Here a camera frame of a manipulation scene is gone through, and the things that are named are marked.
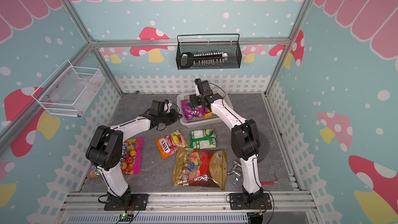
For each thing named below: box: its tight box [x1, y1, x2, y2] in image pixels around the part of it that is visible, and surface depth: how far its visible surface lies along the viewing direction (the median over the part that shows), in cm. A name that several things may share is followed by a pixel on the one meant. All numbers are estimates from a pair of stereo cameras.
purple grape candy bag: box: [180, 98, 208, 121], surface depth 105 cm
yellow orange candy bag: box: [204, 108, 215, 118], surface depth 108 cm
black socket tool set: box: [180, 51, 229, 69], surface depth 91 cm
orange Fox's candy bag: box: [155, 129, 189, 160], surface depth 94 cm
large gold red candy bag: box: [172, 147, 228, 192], surface depth 83 cm
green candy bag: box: [189, 128, 218, 150], surface depth 96 cm
